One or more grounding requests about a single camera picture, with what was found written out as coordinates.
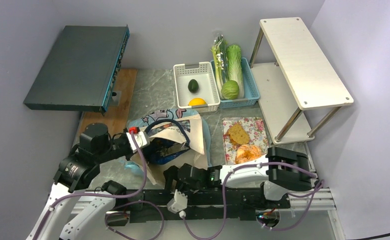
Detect blue packaged item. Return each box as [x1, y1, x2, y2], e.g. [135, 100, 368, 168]
[142, 119, 191, 165]

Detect beige canvas tote bag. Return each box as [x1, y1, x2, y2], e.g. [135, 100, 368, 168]
[130, 113, 210, 187]

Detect orange pumpkin slice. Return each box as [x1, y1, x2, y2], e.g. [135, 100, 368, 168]
[234, 144, 263, 164]

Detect brown potato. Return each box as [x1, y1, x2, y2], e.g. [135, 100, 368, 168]
[226, 123, 250, 145]

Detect yellow lemon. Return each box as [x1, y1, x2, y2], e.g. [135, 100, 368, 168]
[188, 97, 207, 106]

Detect dark green cucumber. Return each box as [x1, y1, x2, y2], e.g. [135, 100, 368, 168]
[187, 79, 200, 94]

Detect small green cabbage head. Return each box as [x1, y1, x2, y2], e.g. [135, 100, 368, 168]
[220, 80, 240, 100]

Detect green celery stalks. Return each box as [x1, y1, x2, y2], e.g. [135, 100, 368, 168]
[211, 44, 225, 100]

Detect green napa cabbage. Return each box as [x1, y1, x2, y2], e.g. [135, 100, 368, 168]
[226, 44, 245, 99]

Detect green chives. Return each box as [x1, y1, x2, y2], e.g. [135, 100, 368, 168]
[213, 34, 228, 83]

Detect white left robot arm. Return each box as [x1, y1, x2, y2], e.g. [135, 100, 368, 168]
[27, 123, 134, 240]

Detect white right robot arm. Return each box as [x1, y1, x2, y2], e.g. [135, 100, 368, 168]
[163, 146, 317, 208]

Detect wooden board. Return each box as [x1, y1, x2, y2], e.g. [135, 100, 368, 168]
[74, 68, 138, 143]

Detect floral pattern tray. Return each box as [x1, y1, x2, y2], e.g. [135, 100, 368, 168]
[222, 117, 269, 165]

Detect dark grey flat equipment box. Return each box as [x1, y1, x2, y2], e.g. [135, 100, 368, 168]
[23, 25, 130, 115]

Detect white perforated plastic basket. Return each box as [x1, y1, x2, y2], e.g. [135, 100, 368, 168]
[173, 61, 221, 113]

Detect blue perforated plastic basket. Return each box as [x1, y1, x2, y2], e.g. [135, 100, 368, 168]
[219, 57, 260, 109]

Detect white two-tier metal shelf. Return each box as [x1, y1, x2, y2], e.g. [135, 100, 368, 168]
[249, 17, 354, 145]

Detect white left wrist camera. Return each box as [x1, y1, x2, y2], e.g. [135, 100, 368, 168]
[126, 126, 150, 153]

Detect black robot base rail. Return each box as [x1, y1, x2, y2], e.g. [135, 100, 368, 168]
[116, 182, 291, 223]

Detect navy tote bag strap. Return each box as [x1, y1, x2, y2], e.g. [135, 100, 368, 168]
[143, 118, 192, 148]

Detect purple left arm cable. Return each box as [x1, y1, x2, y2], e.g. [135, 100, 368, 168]
[30, 132, 165, 240]

